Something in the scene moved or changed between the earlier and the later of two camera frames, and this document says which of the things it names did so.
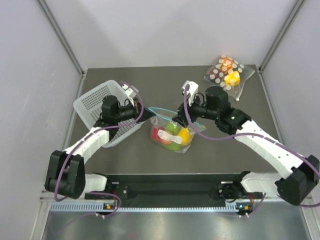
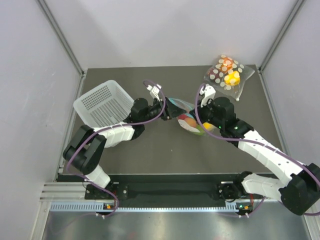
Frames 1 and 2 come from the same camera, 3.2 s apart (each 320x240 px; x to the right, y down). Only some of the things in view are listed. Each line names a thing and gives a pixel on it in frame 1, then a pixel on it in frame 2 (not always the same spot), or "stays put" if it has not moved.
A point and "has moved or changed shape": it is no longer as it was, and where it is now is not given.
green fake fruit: (172, 146) → (202, 131)
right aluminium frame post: (296, 10) stays put
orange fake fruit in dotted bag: (226, 64) stays put
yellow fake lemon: (185, 134) → (208, 126)
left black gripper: (146, 113) → (171, 110)
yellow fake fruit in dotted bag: (233, 79) stays put
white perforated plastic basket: (89, 107) stays put
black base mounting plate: (170, 189) stays put
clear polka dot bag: (230, 74) stays put
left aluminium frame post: (47, 12) stays put
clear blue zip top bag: (170, 134) has moved or changed shape
